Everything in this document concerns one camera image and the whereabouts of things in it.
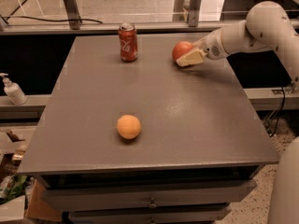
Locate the right metal railing post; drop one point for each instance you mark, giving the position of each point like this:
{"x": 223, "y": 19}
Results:
{"x": 193, "y": 14}

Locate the grey drawer cabinet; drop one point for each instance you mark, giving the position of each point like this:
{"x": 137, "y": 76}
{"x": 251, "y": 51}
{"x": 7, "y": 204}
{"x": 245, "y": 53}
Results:
{"x": 200, "y": 147}

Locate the green plastic packaging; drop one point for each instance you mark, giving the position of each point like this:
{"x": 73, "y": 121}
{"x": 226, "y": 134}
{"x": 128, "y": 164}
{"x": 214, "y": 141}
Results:
{"x": 12, "y": 186}

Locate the red cola can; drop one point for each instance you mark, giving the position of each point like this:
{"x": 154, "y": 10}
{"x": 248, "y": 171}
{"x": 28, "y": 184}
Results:
{"x": 128, "y": 42}

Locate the white pump bottle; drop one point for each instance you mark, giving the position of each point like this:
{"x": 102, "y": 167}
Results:
{"x": 13, "y": 90}

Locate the metal railing post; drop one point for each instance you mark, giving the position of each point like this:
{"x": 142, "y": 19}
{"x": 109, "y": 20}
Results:
{"x": 193, "y": 14}
{"x": 72, "y": 14}

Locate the red apple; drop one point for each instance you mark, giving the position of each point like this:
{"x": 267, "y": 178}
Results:
{"x": 180, "y": 49}

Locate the cardboard box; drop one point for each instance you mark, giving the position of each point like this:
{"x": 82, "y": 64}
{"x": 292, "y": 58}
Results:
{"x": 39, "y": 209}

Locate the orange fruit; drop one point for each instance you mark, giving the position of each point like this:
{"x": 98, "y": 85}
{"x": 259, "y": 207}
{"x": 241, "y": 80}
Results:
{"x": 129, "y": 126}

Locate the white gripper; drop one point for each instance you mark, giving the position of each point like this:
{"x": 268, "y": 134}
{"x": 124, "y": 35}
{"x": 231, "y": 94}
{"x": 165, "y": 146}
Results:
{"x": 212, "y": 48}

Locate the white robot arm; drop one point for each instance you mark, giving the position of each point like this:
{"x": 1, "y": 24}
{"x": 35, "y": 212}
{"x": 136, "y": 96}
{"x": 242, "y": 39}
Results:
{"x": 266, "y": 27}

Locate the left metal railing post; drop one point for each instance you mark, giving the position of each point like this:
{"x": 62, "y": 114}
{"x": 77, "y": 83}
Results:
{"x": 72, "y": 14}

